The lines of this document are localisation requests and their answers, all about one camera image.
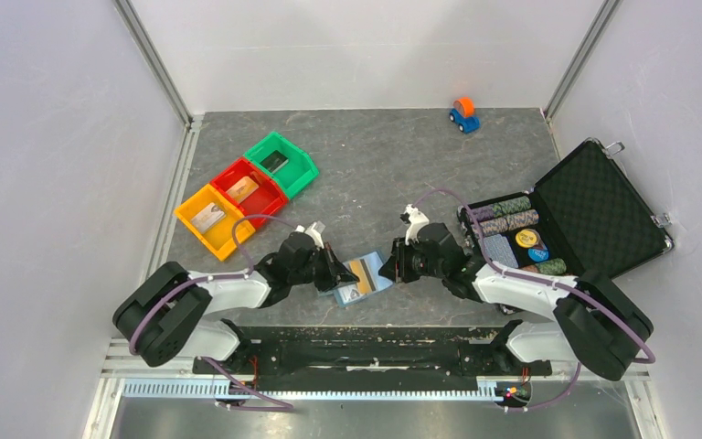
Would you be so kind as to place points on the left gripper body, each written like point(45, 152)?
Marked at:
point(324, 273)

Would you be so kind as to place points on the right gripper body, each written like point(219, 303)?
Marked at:
point(414, 264)

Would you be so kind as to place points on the white VIP credit card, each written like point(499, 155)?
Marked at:
point(348, 295)

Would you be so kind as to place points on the gold credit card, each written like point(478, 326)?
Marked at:
point(366, 268)

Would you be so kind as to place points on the blue leather card holder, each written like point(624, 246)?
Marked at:
point(369, 282)

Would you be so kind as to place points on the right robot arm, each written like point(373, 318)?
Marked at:
point(588, 318)

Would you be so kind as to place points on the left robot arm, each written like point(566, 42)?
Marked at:
point(177, 313)

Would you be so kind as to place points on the blue playing card deck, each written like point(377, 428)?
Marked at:
point(497, 249)

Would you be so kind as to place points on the tan card in red bin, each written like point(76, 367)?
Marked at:
point(242, 189)

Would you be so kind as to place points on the dark card in green bin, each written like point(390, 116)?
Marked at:
point(275, 161)

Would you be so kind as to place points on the grey card in yellow bin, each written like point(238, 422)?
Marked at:
point(208, 217)

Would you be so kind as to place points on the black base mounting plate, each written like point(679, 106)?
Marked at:
point(376, 358)

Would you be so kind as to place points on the red plastic bin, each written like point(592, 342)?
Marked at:
point(268, 199)

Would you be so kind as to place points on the yellow dealer chip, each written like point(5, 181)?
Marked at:
point(527, 238)

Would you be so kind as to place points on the green plastic bin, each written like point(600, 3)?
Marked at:
point(289, 166)

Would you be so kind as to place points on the blue dealer chip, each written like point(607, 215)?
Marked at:
point(538, 254)

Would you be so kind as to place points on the yellow plastic bin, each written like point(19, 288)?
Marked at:
point(219, 239)

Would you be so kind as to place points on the blue orange toy car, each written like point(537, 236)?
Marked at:
point(463, 115)

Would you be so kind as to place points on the black poker chip case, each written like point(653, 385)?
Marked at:
point(590, 215)

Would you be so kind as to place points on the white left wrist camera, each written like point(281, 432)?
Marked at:
point(314, 230)

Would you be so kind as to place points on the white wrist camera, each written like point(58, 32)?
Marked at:
point(314, 230)
point(415, 220)

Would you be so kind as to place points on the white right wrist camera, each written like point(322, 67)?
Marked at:
point(415, 220)

